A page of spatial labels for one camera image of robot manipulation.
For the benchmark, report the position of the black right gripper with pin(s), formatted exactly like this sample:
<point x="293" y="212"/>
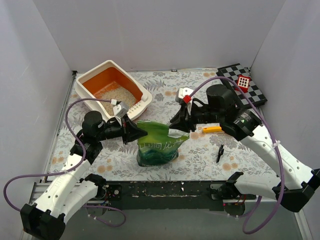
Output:
<point x="189" y="117"/>

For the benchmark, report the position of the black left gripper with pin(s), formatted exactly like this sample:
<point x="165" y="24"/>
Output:
<point x="125" y="131"/>

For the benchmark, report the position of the green cat litter bag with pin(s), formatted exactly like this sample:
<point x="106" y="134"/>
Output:
<point x="160" y="145"/>

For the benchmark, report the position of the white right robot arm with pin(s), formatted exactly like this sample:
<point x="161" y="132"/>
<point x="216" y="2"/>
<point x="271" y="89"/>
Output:
<point x="294" y="183"/>

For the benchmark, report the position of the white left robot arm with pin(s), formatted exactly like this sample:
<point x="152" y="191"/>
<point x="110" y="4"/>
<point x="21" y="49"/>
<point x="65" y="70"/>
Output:
<point x="47" y="217"/>

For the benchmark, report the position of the yellow plastic litter scoop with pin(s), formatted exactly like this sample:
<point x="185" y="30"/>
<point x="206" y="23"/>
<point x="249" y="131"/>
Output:
<point x="212" y="129"/>

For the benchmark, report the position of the white and orange litter box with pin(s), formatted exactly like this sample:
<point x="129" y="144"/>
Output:
<point x="108" y="75"/>

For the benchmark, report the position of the small black clip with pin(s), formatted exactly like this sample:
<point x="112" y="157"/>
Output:
<point x="220" y="153"/>

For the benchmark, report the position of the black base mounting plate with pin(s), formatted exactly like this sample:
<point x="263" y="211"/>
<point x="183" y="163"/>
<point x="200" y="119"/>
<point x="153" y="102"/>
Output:
<point x="161" y="195"/>

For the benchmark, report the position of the red grid block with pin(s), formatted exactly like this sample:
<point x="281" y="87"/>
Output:
<point x="243" y="82"/>

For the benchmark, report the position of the black and grey checkerboard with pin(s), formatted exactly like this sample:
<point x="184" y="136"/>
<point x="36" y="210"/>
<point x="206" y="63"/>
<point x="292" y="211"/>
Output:
<point x="254" y="94"/>

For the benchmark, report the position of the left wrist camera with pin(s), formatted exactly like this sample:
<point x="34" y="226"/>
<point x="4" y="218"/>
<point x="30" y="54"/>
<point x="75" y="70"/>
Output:
<point x="119" y="108"/>

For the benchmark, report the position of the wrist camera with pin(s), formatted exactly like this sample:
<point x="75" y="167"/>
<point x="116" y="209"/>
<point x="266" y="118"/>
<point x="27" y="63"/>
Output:
<point x="119" y="108"/>
<point x="183" y="95"/>

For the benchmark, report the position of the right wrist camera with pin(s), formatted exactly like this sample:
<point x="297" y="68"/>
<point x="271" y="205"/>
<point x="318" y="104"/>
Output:
<point x="183" y="95"/>

